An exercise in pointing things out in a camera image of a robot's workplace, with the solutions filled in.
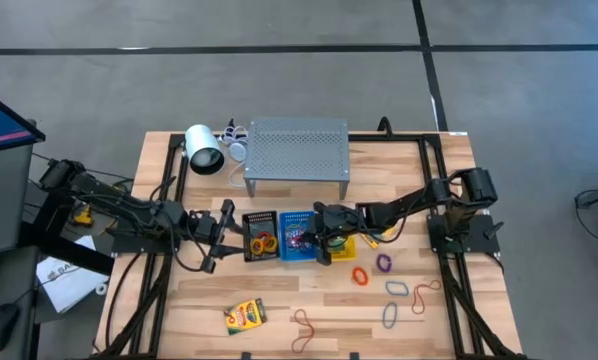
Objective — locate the black plastic basket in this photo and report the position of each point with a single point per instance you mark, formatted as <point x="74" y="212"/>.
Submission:
<point x="262" y="216"/>

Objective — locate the white round puck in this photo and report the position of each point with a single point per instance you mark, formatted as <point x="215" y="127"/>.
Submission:
<point x="237" y="151"/>

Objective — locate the yellow connector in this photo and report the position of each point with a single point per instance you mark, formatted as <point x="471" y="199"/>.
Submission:
<point x="84" y="218"/>

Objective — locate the grey cabinet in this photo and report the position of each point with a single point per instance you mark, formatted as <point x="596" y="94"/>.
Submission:
<point x="4" y="200"/>

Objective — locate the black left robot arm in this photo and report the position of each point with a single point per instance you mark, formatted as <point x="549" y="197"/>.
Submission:
<point x="129" y="205"/>

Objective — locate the yellow card pack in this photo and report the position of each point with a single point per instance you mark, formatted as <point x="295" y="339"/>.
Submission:
<point x="336" y="244"/>
<point x="373" y="243"/>

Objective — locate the Crayola crayon box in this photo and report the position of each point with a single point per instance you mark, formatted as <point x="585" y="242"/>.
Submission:
<point x="245" y="316"/>

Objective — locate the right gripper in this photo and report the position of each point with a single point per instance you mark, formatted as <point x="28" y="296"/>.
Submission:
<point x="339" y="220"/>

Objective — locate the white paper booklet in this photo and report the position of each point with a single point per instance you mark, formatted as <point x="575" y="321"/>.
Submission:
<point x="66" y="285"/>

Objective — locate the black aluminium table frame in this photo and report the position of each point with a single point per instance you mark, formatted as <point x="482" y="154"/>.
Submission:
<point x="431" y="165"/>

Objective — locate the white cylindrical spotlight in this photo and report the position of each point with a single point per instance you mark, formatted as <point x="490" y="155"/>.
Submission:
<point x="199" y="140"/>

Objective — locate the grey perforated metal riser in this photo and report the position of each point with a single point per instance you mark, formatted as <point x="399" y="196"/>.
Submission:
<point x="296" y="150"/>

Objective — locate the blue rubber band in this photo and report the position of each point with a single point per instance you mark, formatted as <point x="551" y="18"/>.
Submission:
<point x="397" y="282"/>
<point x="384" y="316"/>

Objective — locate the black edge bracket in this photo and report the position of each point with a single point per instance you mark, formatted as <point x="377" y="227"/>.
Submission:
<point x="245" y="356"/>
<point x="354" y="356"/>

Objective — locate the blue plastic basket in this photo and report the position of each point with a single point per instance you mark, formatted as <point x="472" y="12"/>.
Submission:
<point x="291" y="256"/>

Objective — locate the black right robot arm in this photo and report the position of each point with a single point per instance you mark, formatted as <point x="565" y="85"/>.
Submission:
<point x="404" y="205"/>

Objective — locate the black stand bar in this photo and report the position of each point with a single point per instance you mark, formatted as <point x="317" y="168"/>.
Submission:
<point x="54" y="245"/>

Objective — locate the yellow rubber band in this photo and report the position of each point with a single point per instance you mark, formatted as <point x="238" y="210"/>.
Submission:
<point x="306" y="218"/>

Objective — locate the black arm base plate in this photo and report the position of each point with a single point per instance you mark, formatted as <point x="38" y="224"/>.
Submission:
<point x="479" y="245"/>
<point x="129" y="245"/>

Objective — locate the large red rubber band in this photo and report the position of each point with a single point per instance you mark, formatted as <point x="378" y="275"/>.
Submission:
<point x="311" y="327"/>

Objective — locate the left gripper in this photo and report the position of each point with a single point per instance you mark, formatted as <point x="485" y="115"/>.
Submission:
<point x="214" y="230"/>

